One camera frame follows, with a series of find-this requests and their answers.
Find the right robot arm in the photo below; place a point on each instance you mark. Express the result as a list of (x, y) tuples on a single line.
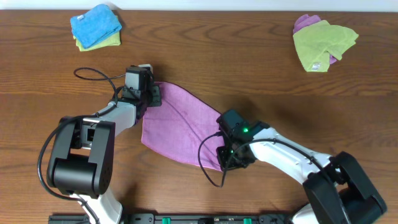
[(337, 187)]

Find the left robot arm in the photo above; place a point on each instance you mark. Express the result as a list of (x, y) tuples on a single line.
[(81, 162)]

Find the blue folded cloth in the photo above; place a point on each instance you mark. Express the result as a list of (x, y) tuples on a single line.
[(95, 26)]

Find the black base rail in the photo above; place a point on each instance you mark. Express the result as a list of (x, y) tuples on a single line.
[(150, 218)]

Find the purple microfibre cloth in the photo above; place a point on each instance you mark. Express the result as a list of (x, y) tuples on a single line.
[(177, 127)]

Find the green crumpled cloth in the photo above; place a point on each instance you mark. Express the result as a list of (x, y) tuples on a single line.
[(348, 39)]

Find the purple crumpled cloth underneath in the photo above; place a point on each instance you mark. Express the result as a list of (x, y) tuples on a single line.
[(304, 21)]

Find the green folded cloth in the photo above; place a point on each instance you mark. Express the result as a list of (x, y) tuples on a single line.
[(113, 40)]

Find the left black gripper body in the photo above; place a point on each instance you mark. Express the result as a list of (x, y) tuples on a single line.
[(155, 96)]

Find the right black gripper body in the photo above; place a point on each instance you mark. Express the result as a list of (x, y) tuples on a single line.
[(224, 154)]

